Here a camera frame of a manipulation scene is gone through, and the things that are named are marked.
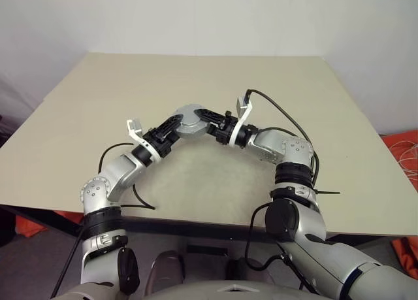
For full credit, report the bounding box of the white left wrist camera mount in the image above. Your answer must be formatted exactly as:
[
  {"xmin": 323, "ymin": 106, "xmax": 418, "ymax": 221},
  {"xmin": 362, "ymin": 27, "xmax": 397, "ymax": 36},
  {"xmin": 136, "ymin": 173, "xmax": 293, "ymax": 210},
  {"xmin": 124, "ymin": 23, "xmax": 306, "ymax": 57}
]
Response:
[{"xmin": 126, "ymin": 118, "xmax": 163, "ymax": 162}]

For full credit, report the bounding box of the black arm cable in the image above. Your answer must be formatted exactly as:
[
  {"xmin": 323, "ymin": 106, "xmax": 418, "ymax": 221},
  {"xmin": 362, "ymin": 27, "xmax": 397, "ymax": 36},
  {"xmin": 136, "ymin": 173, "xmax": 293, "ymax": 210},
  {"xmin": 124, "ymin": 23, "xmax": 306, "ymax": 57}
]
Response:
[
  {"xmin": 50, "ymin": 142, "xmax": 157, "ymax": 299},
  {"xmin": 243, "ymin": 89, "xmax": 323, "ymax": 273}
]

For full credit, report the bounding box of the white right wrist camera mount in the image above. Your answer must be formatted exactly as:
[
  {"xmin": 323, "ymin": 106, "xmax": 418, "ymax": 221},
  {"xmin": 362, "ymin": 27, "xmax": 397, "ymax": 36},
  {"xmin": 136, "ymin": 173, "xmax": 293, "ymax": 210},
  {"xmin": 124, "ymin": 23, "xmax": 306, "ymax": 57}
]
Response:
[{"xmin": 228, "ymin": 96, "xmax": 254, "ymax": 148}]

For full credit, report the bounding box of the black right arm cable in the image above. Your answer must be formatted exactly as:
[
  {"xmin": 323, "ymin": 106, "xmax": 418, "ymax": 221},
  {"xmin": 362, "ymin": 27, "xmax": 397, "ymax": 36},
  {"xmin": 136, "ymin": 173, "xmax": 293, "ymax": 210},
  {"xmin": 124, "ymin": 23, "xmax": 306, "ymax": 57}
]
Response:
[{"xmin": 243, "ymin": 89, "xmax": 323, "ymax": 273}]

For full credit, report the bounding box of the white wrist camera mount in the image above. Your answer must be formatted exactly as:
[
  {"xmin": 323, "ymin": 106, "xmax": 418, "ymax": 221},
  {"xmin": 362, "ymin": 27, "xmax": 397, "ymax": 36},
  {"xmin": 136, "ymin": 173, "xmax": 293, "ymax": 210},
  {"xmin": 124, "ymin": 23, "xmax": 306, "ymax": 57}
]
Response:
[
  {"xmin": 126, "ymin": 118, "xmax": 163, "ymax": 162},
  {"xmin": 228, "ymin": 96, "xmax": 254, "ymax": 148}
]

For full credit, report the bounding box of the black rectangular block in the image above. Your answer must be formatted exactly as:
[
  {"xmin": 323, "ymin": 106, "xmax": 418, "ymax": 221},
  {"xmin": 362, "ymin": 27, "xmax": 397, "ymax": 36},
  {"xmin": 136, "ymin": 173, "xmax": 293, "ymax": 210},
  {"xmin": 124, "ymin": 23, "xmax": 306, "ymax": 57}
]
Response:
[{"xmin": 185, "ymin": 244, "xmax": 229, "ymax": 257}]

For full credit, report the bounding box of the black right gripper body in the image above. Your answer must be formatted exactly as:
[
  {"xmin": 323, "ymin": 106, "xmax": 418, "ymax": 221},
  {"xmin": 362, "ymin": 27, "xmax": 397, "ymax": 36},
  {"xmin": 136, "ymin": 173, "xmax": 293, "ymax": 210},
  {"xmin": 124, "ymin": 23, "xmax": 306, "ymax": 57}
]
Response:
[{"xmin": 214, "ymin": 111, "xmax": 237, "ymax": 147}]

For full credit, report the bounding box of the grey robot torso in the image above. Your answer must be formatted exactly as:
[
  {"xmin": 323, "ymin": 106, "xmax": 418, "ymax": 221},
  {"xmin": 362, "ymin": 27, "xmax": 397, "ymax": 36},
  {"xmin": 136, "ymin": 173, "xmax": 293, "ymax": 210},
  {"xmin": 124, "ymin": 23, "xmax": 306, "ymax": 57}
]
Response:
[{"xmin": 61, "ymin": 280, "xmax": 327, "ymax": 300}]

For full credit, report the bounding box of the black table frame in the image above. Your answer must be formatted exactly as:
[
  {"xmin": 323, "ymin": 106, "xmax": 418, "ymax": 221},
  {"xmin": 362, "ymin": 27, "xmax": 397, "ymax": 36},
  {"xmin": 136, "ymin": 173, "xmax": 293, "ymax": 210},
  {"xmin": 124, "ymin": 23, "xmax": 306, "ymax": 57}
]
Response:
[{"xmin": 0, "ymin": 204, "xmax": 278, "ymax": 245}]

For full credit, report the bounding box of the round grey metal disc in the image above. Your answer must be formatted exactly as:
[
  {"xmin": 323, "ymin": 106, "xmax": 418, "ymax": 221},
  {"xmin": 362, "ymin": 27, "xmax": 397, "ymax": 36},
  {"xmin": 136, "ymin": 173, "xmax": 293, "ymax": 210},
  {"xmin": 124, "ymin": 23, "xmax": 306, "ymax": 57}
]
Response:
[{"xmin": 174, "ymin": 103, "xmax": 212, "ymax": 139}]

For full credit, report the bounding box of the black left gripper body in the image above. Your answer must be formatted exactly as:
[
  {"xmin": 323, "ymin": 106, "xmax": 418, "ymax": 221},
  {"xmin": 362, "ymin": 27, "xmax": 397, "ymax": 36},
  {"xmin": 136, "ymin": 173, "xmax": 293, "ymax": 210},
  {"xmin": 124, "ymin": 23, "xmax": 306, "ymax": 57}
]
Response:
[{"xmin": 143, "ymin": 126, "xmax": 174, "ymax": 158}]

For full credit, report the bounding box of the white coiled cord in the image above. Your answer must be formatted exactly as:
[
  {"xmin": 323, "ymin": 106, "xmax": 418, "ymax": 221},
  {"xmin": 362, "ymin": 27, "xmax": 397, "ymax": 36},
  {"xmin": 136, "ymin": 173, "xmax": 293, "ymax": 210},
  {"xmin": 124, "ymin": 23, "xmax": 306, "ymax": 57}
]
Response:
[{"xmin": 390, "ymin": 139, "xmax": 418, "ymax": 180}]

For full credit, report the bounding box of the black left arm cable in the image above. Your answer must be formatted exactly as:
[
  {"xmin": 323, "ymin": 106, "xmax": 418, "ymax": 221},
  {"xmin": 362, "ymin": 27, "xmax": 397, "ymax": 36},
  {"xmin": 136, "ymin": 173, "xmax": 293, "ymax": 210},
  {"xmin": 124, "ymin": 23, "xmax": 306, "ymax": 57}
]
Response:
[{"xmin": 50, "ymin": 142, "xmax": 157, "ymax": 299}]

